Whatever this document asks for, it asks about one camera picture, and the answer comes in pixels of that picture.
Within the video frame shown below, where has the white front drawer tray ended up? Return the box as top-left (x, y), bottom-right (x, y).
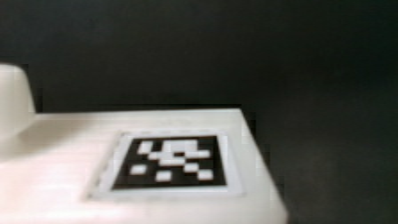
top-left (0, 63), bottom-right (288, 224)

